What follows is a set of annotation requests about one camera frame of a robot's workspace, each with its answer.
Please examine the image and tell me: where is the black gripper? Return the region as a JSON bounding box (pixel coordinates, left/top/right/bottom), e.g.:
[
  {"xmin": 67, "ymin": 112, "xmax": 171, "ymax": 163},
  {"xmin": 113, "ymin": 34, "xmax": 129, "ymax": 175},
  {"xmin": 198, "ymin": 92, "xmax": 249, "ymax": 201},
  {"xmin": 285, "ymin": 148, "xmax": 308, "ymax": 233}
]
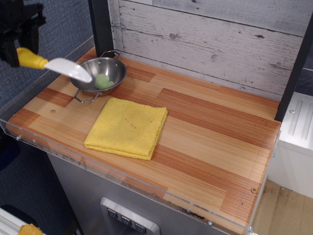
[{"xmin": 0, "ymin": 0, "xmax": 46, "ymax": 68}]

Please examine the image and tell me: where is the yellow handled white toy knife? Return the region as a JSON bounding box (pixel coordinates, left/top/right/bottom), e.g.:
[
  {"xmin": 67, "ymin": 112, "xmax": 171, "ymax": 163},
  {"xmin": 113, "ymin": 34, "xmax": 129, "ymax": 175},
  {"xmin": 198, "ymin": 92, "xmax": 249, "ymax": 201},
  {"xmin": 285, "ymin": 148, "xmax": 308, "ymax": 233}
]
[{"xmin": 17, "ymin": 47, "xmax": 92, "ymax": 83}]

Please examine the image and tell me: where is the steel colander bowl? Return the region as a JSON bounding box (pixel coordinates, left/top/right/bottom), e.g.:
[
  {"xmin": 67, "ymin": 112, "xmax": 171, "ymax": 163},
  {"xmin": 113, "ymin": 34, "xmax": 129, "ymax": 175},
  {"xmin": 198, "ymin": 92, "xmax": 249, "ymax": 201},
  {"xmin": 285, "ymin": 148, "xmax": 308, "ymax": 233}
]
[{"xmin": 70, "ymin": 50, "xmax": 127, "ymax": 103}]

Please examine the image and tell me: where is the green toy vegetable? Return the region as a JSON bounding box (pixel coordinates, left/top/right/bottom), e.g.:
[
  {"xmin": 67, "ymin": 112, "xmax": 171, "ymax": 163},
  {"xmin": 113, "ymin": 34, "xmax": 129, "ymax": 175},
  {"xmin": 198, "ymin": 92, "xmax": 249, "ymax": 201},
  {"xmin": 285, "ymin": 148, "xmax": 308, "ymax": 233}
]
[{"xmin": 95, "ymin": 73, "xmax": 114, "ymax": 90}]

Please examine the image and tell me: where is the folded yellow cloth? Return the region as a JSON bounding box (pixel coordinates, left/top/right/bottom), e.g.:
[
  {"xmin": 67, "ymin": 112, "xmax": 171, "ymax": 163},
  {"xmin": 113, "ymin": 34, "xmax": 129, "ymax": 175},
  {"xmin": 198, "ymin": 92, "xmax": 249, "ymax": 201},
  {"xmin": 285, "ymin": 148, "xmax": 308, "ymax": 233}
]
[{"xmin": 84, "ymin": 98, "xmax": 168, "ymax": 161}]

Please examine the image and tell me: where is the stainless steel toy cabinet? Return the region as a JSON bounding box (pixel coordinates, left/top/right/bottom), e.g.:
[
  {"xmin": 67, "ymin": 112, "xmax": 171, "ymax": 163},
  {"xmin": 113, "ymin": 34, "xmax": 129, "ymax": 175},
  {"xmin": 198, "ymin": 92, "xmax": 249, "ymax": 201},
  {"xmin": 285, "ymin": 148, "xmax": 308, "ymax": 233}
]
[{"xmin": 47, "ymin": 153, "xmax": 228, "ymax": 235}]

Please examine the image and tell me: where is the yellow object at bottom left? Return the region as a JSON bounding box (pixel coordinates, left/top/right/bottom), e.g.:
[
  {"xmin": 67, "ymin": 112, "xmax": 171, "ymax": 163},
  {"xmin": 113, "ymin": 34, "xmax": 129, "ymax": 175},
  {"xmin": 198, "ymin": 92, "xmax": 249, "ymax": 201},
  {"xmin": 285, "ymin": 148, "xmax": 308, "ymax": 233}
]
[{"xmin": 18, "ymin": 224, "xmax": 44, "ymax": 235}]

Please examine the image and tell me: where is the silver button control panel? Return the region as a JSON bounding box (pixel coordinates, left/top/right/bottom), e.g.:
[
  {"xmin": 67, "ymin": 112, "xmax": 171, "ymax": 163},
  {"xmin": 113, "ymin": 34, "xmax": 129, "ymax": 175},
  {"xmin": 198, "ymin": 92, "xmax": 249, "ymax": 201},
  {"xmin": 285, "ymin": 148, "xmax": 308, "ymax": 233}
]
[{"xmin": 100, "ymin": 197, "xmax": 160, "ymax": 235}]

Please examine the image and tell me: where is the white ribbed shelf unit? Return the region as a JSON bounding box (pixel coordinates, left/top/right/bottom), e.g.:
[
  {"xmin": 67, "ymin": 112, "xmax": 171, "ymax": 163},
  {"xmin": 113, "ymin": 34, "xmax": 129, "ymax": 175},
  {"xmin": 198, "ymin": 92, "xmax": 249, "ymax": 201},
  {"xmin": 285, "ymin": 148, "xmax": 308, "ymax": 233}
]
[{"xmin": 267, "ymin": 92, "xmax": 313, "ymax": 198}]

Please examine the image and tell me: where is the clear acrylic guard rail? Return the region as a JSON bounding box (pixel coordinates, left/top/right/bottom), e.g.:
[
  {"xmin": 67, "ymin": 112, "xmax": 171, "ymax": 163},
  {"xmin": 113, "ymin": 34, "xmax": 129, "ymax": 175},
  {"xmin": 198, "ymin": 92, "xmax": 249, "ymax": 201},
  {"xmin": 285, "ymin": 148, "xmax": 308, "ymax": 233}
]
[{"xmin": 1, "ymin": 117, "xmax": 280, "ymax": 235}]

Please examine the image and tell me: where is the right black frame post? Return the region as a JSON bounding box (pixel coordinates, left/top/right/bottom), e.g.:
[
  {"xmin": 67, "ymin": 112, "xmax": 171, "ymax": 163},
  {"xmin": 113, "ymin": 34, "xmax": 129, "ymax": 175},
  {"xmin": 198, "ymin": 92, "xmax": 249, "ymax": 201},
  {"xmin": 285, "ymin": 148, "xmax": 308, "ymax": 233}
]
[{"xmin": 275, "ymin": 16, "xmax": 313, "ymax": 122}]

